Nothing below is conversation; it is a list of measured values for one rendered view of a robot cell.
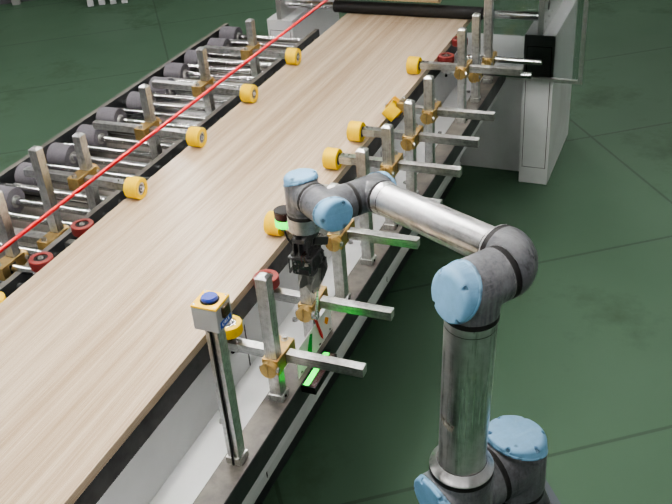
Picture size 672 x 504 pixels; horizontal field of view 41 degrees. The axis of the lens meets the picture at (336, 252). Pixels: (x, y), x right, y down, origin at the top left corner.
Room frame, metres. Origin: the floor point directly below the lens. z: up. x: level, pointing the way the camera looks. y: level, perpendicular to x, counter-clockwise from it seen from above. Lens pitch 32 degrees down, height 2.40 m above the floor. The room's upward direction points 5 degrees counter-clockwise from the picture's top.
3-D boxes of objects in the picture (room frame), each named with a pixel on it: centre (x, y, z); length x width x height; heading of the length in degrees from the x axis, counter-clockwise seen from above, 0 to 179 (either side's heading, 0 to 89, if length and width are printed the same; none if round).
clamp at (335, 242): (2.45, -0.02, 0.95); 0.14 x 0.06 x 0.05; 156
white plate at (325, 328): (2.16, 0.09, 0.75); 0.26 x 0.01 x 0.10; 156
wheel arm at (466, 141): (3.14, -0.34, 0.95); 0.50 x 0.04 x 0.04; 66
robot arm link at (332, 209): (1.96, 0.01, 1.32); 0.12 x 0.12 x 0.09; 30
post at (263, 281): (1.97, 0.20, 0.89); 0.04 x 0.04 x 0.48; 66
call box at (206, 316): (1.74, 0.31, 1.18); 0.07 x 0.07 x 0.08; 66
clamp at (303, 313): (2.22, 0.09, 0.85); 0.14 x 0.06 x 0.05; 156
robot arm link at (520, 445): (1.57, -0.39, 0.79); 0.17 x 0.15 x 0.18; 120
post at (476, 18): (4.02, -0.73, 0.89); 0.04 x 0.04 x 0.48; 66
